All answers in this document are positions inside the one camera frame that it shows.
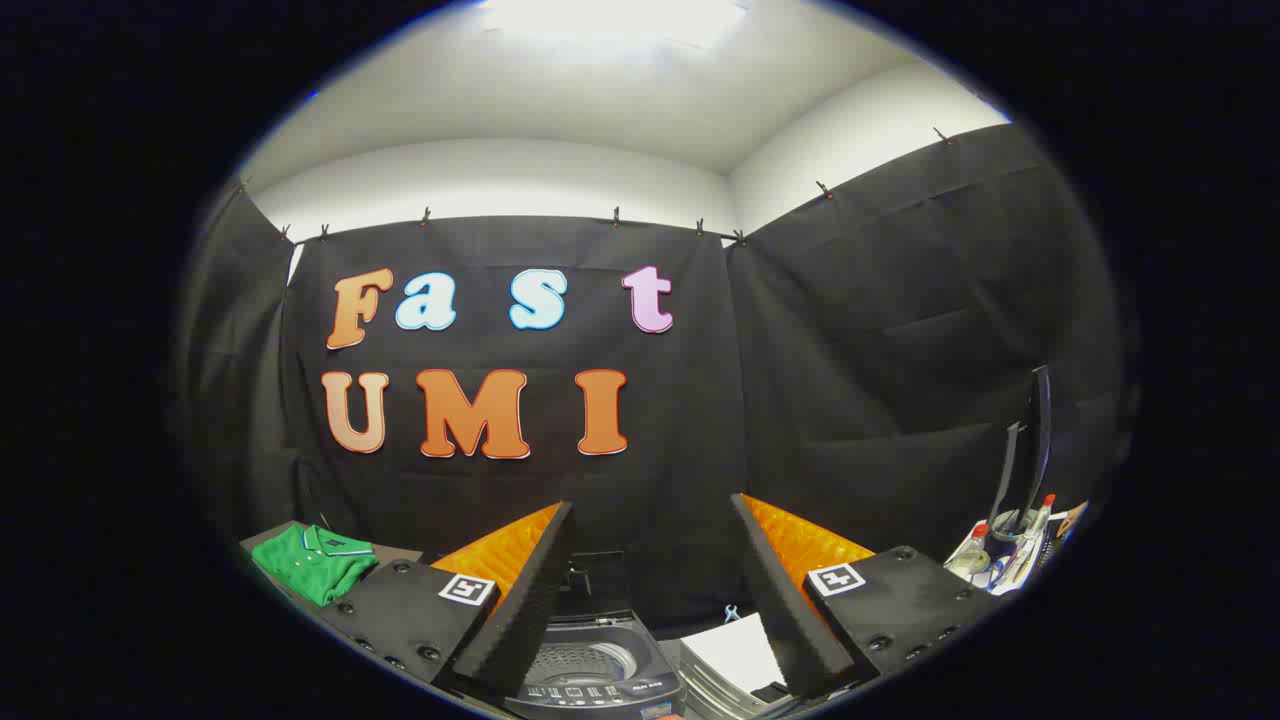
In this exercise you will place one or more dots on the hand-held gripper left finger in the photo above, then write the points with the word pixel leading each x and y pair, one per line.
pixel 530 600

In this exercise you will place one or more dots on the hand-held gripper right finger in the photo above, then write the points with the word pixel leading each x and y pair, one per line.
pixel 775 600

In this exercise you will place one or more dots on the dark glass washing machine lid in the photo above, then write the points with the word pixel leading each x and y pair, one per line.
pixel 597 585

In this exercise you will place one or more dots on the grey washing machine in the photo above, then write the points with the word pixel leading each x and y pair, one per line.
pixel 590 665

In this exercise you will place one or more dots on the green polo shirt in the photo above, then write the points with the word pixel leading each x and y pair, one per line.
pixel 310 565

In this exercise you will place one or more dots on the grey cabinet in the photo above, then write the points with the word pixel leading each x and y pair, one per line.
pixel 395 553

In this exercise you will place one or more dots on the red capped clear bottle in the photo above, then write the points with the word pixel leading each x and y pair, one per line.
pixel 1032 535
pixel 970 555

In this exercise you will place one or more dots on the black backdrop cloth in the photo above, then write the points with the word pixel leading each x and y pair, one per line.
pixel 680 420

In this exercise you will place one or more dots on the black curved stand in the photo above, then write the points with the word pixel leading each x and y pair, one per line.
pixel 1040 430

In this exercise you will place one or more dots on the row of black clips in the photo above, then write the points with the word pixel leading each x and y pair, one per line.
pixel 616 216

